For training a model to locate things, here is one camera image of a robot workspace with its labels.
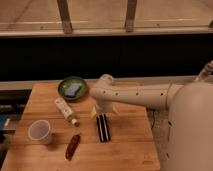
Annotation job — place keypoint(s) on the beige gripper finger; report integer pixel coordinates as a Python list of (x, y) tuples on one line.
[(94, 113), (114, 110)]

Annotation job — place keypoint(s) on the black white striped eraser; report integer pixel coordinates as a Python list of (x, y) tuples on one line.
[(103, 128)]

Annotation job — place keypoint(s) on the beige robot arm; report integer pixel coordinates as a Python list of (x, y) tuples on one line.
[(190, 117)]

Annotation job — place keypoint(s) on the green ceramic bowl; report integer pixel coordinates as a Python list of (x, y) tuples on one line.
[(65, 83)]

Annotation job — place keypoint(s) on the white ceramic cup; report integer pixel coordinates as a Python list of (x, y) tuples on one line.
[(40, 131)]

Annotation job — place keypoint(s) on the white tube with cap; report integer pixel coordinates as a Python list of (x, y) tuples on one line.
[(66, 111)]

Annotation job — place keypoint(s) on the blue sponge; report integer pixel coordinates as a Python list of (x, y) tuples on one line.
[(73, 90)]

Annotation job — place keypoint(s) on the wooden window frame rail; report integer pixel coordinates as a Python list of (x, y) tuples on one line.
[(53, 18)]

